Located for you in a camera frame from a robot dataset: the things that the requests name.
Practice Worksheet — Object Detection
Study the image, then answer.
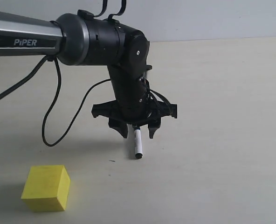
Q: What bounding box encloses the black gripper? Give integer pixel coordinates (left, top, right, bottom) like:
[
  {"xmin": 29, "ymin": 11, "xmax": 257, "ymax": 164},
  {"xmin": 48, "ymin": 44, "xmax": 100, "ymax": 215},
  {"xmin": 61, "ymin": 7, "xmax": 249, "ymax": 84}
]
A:
[{"xmin": 92, "ymin": 93, "xmax": 177, "ymax": 139}]

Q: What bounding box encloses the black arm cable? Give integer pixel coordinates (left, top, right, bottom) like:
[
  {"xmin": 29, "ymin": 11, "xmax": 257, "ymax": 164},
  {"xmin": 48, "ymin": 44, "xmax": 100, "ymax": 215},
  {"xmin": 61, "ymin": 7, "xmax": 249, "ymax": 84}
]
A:
[{"xmin": 0, "ymin": 0, "xmax": 127, "ymax": 147}]

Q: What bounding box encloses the black and white whiteboard marker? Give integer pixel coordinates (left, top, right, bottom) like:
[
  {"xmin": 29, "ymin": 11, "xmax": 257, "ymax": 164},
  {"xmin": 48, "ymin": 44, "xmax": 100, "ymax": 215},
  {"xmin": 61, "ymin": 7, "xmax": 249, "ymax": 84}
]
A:
[{"xmin": 133, "ymin": 126, "xmax": 143, "ymax": 159}]

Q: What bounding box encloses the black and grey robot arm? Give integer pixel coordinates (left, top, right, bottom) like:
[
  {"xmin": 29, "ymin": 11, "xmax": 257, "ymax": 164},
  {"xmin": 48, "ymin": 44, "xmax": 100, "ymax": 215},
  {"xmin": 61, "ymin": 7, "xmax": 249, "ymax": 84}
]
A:
[{"xmin": 0, "ymin": 10, "xmax": 177, "ymax": 138}]

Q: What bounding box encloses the yellow foam cube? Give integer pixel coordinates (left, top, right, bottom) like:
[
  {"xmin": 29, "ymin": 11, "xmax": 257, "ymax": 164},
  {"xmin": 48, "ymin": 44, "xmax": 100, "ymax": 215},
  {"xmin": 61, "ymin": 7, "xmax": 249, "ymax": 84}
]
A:
[{"xmin": 21, "ymin": 165, "xmax": 70, "ymax": 212}]

